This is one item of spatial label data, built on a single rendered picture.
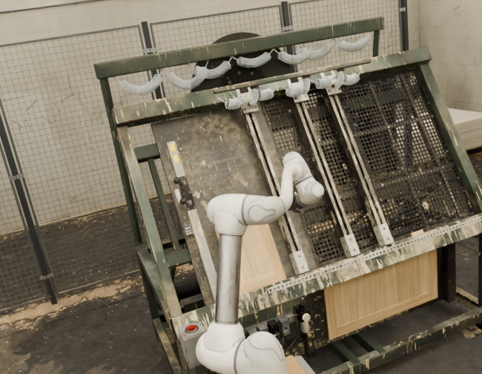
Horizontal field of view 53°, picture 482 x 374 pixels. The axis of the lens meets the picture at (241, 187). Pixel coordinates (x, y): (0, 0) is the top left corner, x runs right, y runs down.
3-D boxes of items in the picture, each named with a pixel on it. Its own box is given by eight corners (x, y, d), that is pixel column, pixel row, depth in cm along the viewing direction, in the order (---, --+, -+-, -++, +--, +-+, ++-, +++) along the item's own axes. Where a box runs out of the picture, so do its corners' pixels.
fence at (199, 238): (214, 303, 268) (216, 303, 265) (165, 145, 286) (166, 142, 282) (222, 300, 270) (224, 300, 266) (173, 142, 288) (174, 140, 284)
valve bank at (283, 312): (238, 375, 256) (231, 337, 249) (229, 360, 269) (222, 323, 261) (321, 343, 271) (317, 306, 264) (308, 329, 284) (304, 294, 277)
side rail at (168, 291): (169, 318, 266) (171, 317, 256) (116, 134, 287) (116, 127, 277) (179, 315, 268) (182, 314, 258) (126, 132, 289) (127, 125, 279)
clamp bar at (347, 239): (343, 259, 294) (362, 253, 271) (279, 82, 316) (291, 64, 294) (357, 254, 297) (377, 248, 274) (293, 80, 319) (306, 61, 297)
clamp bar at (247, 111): (292, 276, 283) (308, 271, 261) (230, 93, 305) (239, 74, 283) (308, 271, 286) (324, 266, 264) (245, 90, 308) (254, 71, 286)
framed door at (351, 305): (328, 338, 325) (329, 340, 323) (319, 265, 308) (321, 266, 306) (435, 296, 353) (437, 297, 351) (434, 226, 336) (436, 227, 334)
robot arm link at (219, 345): (233, 382, 197) (188, 372, 207) (251, 372, 211) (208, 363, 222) (243, 192, 203) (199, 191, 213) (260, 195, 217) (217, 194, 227)
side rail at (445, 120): (471, 216, 331) (482, 212, 321) (410, 72, 352) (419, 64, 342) (480, 213, 333) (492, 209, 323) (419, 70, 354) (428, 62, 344)
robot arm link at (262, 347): (279, 399, 193) (272, 353, 186) (239, 389, 201) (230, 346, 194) (294, 371, 206) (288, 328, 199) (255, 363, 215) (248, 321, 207)
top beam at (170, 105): (116, 130, 281) (116, 124, 272) (111, 115, 283) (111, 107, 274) (424, 66, 349) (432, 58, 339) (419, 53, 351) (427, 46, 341)
